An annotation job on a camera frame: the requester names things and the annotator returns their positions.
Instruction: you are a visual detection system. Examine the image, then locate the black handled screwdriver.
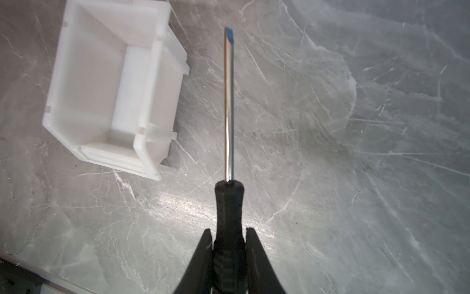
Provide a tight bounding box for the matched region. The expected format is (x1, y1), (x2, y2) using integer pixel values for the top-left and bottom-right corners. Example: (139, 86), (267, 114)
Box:
(213, 27), (247, 294)

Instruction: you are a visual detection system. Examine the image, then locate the white plastic bin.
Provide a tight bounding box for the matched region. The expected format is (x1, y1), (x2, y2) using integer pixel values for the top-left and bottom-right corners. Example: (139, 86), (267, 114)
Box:
(43, 1), (190, 181)

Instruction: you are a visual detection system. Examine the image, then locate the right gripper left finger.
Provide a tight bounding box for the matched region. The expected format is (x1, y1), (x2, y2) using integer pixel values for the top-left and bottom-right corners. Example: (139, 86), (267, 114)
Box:
(173, 229), (213, 294)

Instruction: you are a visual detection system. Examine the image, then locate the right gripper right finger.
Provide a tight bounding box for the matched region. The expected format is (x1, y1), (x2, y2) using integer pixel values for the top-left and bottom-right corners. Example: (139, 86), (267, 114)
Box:
(246, 227), (286, 294)

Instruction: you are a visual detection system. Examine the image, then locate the aluminium front rail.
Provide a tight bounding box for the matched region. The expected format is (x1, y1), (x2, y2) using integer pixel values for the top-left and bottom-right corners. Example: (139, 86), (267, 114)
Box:
(1, 252), (95, 294)

